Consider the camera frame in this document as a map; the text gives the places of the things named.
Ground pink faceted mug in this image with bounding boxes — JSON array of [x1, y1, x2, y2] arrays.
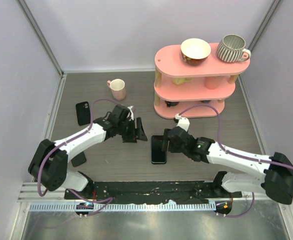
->
[[106, 79, 126, 101]]

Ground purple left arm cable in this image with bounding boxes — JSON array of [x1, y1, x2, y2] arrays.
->
[[37, 99, 127, 217]]

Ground white slotted cable duct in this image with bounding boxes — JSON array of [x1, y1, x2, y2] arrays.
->
[[29, 200, 216, 212]]

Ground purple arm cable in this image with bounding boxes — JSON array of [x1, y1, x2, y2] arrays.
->
[[175, 104, 293, 218], [37, 99, 127, 217]]

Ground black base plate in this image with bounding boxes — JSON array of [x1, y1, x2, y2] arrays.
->
[[64, 180, 243, 205]]

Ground grey striped mug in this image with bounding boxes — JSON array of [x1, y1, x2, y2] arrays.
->
[[216, 34, 251, 63]]

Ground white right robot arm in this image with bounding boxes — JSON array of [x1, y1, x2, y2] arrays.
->
[[151, 117, 293, 205]]

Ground pink cup on shelf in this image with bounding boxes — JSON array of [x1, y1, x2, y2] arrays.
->
[[204, 76, 223, 90]]

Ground yellow mug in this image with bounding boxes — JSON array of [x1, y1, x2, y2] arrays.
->
[[172, 77, 193, 86]]

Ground dark green mug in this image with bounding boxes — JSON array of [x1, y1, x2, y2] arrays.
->
[[164, 100, 179, 108]]

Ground dark smartphone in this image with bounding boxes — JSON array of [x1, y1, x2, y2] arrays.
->
[[151, 135, 167, 163]]

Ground pink three-tier wooden shelf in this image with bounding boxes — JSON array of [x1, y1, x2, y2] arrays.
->
[[154, 43, 250, 119]]

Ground black phone under arm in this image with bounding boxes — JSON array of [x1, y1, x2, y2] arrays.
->
[[71, 152, 87, 168]]

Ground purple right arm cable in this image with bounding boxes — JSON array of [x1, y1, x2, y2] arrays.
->
[[175, 104, 293, 218]]

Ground white floral bowl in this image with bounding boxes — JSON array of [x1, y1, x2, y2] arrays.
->
[[180, 38, 212, 66]]

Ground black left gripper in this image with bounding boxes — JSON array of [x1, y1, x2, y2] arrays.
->
[[117, 117, 148, 143]]

